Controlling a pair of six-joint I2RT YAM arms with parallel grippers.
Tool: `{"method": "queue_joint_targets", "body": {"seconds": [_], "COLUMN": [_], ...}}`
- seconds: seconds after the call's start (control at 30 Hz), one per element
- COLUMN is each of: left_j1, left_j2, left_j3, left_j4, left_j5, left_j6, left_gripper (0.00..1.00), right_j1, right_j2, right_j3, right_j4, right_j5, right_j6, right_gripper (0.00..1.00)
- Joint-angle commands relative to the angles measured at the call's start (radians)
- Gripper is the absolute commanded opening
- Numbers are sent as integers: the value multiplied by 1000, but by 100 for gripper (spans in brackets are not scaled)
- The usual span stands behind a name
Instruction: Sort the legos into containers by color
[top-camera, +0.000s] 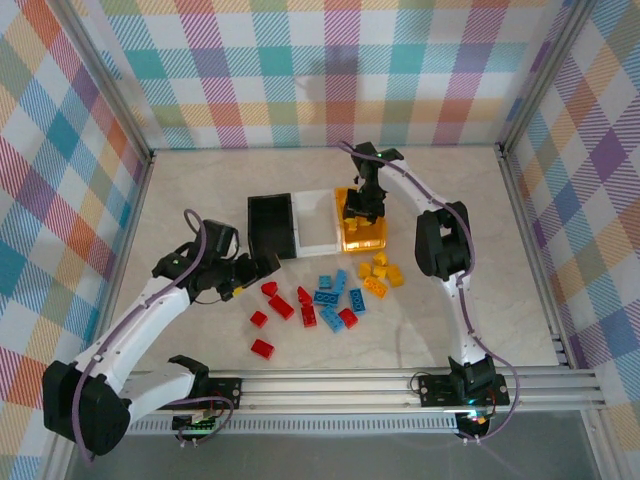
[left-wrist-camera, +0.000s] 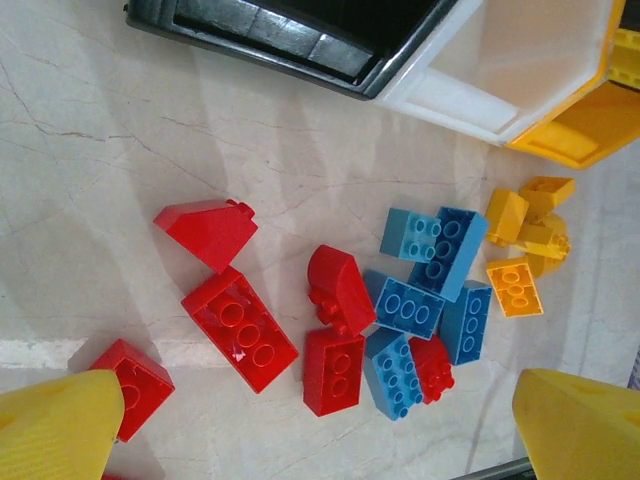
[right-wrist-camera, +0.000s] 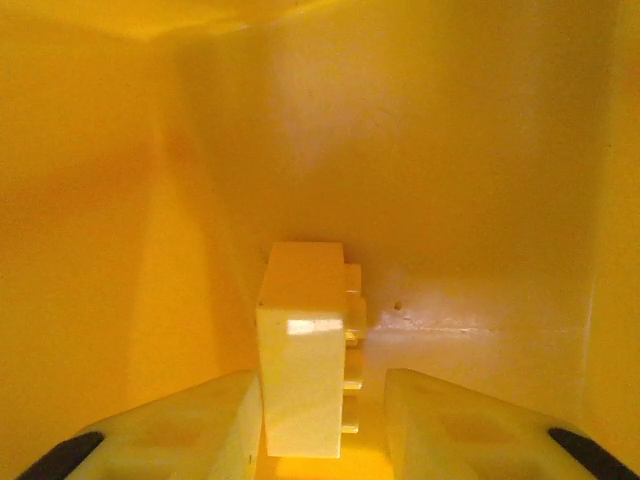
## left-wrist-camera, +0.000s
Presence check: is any yellow square lego brick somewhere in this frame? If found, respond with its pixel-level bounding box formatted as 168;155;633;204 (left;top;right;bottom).
517;222;572;261

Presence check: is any red rounded studded lego brick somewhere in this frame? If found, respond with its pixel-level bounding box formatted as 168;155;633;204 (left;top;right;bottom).
408;334;457;406

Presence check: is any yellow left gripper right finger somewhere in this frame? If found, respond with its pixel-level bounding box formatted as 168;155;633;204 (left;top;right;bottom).
511;368;640;480

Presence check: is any red curved lego brick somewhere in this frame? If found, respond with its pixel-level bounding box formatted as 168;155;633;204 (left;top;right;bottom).
306;244;378;338

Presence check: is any red medium lego brick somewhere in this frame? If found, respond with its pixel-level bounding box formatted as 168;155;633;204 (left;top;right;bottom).
302;329;367;418

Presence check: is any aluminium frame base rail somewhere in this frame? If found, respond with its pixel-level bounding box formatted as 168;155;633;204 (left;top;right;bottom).
462;455;534;480

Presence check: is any red small lego brick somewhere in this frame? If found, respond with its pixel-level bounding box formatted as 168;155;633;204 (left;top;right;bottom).
89;338;176;444

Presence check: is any yellow plastic container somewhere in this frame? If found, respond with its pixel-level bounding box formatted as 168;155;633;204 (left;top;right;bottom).
504;0;640;171

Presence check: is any yellow sloped lego brick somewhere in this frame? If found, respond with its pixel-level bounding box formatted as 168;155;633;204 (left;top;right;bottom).
518;175;577;220
486;188;530;248

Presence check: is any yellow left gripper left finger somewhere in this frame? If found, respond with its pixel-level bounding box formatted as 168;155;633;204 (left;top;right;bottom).
0;368;125;480

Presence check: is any red sloped lego brick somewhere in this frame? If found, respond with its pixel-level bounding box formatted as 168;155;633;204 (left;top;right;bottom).
152;198;259;275

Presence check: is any blue long lego brick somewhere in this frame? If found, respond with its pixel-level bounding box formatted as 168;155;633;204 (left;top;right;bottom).
362;269;447;342
364;327;426;421
407;205;490;303
438;280;494;367

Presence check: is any black plastic container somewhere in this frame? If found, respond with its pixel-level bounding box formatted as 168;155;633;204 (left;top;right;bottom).
124;0;459;101

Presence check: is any light blue square lego brick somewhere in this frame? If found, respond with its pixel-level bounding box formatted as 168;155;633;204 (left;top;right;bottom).
379;207;444;265

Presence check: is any yellow rounded lego brick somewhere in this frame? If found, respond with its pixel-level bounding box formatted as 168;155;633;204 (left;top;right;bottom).
527;212;571;277

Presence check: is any white plastic container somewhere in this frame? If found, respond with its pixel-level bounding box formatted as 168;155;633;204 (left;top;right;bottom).
372;0;626;146

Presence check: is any red long lego brick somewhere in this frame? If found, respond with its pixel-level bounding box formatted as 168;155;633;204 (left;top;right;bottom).
180;265;300;395

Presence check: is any yellow long lego brick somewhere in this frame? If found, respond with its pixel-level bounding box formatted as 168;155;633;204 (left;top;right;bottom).
485;255;544;319

